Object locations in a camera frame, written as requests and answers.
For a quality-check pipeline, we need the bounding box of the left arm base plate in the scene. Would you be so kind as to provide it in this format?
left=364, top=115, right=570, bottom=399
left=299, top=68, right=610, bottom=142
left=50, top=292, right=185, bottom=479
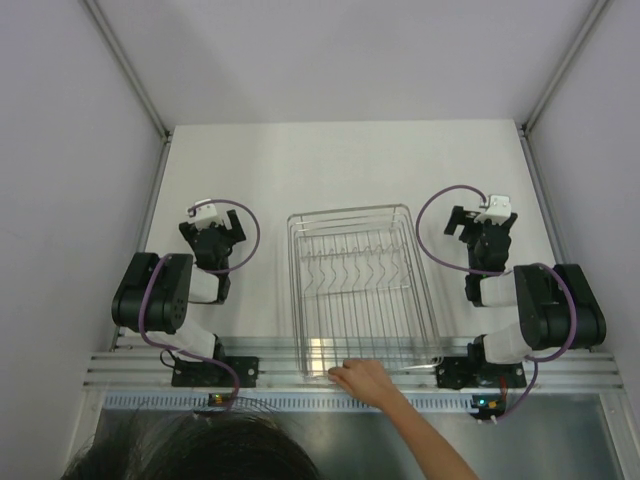
left=171, top=356, right=259, bottom=388

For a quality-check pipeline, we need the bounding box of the right frame post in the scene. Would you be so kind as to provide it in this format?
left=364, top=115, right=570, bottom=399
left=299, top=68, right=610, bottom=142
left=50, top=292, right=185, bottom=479
left=519, top=0, right=614, bottom=138

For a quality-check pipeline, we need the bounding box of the white slotted cable duct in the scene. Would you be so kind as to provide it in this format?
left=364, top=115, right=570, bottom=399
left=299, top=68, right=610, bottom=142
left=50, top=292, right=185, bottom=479
left=102, top=391, right=486, bottom=414

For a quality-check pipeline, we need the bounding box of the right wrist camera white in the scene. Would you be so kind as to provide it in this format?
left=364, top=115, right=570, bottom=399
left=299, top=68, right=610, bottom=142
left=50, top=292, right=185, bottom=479
left=474, top=194, right=513, bottom=226

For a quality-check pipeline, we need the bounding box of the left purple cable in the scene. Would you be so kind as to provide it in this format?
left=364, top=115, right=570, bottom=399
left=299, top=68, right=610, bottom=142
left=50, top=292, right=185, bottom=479
left=137, top=199, right=262, bottom=414

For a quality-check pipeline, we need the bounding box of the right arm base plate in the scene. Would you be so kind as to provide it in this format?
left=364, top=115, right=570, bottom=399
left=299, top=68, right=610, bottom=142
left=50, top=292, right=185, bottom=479
left=436, top=356, right=527, bottom=390

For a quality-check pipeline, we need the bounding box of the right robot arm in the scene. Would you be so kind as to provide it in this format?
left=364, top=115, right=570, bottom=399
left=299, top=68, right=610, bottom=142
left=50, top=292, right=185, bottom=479
left=444, top=206, right=607, bottom=386

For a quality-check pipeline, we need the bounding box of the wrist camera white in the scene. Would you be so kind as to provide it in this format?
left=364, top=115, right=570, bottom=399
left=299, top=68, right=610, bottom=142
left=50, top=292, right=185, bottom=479
left=186, top=199, right=224, bottom=231
left=474, top=194, right=513, bottom=226

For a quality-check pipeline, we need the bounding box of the metal wire dish rack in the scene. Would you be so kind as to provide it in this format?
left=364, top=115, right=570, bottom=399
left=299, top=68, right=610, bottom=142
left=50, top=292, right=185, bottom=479
left=287, top=204, right=443, bottom=380

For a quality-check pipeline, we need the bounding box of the left frame post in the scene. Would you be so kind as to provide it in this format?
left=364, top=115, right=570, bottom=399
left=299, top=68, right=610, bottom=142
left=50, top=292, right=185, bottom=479
left=80, top=0, right=171, bottom=143

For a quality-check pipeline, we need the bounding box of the aluminium mounting rail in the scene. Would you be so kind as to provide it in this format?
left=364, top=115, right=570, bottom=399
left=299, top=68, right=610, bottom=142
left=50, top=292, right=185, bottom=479
left=82, top=336, right=623, bottom=394

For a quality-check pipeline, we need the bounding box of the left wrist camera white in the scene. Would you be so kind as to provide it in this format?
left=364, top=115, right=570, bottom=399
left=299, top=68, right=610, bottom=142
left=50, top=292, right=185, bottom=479
left=186, top=199, right=224, bottom=231

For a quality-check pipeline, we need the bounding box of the person's forearm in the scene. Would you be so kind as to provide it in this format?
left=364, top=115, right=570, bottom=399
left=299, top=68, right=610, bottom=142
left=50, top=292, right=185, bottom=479
left=374, top=391, right=478, bottom=479

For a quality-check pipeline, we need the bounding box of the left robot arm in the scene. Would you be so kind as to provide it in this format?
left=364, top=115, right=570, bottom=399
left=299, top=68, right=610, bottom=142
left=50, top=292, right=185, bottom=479
left=111, top=204, right=246, bottom=386

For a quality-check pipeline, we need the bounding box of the person's hand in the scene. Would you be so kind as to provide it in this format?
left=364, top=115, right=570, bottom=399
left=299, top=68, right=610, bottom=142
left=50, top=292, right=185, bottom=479
left=328, top=359, right=401, bottom=410

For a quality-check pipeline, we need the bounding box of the frame post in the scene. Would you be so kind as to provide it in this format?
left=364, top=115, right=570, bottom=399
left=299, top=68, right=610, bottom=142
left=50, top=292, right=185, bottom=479
left=519, top=0, right=614, bottom=138
left=80, top=0, right=171, bottom=143

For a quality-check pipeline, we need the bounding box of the purple cable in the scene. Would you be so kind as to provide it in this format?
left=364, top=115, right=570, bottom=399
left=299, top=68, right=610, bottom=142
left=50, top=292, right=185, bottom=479
left=137, top=199, right=262, bottom=414
left=415, top=184, right=581, bottom=421

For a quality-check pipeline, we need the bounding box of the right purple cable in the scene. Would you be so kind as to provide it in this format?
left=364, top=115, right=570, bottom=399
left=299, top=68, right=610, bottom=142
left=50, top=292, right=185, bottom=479
left=415, top=184, right=581, bottom=421

